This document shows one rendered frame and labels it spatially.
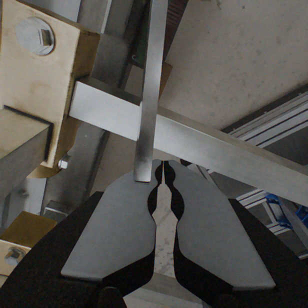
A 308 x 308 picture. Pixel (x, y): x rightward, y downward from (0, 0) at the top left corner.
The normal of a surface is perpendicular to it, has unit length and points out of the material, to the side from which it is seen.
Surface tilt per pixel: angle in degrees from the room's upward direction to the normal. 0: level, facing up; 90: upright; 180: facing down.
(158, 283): 90
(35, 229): 90
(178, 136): 0
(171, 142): 0
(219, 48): 0
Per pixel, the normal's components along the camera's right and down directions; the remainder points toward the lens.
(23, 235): 0.38, -0.81
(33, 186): -0.04, 0.46
